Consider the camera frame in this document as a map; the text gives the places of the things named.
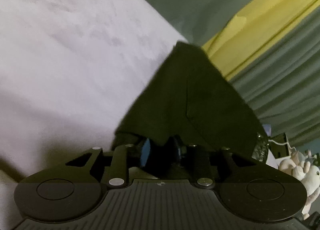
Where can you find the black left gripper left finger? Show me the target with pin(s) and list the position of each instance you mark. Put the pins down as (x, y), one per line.
(74, 187)

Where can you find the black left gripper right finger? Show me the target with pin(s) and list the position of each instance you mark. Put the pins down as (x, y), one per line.
(224, 185)

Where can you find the black pants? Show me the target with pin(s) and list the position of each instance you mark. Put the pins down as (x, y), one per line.
(188, 97)

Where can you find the white plush toy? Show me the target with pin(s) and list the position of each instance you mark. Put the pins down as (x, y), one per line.
(299, 167)

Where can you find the grey-green curtain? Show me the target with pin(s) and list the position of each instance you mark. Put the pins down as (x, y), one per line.
(281, 85)

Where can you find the yellow curtain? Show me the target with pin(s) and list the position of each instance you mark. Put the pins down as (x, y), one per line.
(253, 30)

